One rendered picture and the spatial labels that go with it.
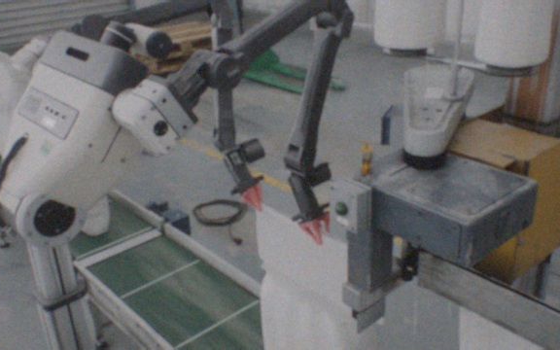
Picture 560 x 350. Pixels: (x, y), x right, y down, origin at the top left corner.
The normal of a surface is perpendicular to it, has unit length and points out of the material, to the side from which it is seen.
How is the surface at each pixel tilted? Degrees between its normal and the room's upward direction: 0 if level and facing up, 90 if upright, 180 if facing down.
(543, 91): 90
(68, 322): 90
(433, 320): 0
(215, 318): 0
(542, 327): 90
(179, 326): 0
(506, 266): 90
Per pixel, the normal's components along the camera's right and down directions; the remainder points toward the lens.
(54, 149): -0.60, -0.34
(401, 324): -0.04, -0.91
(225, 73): 0.67, 0.29
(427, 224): -0.75, 0.31
